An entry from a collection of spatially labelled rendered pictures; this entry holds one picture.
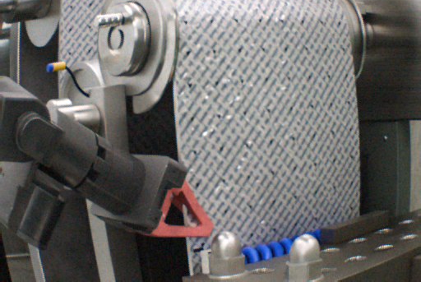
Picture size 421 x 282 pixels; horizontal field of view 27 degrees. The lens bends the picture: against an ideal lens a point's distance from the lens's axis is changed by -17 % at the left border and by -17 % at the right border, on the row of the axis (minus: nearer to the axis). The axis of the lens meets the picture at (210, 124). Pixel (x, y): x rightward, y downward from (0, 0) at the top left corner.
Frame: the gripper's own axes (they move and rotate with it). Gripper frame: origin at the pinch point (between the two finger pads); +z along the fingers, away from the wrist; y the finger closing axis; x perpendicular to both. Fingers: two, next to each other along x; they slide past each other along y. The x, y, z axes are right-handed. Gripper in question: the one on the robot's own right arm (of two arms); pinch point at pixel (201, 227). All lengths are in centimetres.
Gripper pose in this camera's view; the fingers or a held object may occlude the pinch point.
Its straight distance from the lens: 92.2
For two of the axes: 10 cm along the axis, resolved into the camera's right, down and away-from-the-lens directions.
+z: 7.2, 4.4, 5.3
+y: 6.0, 0.0, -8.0
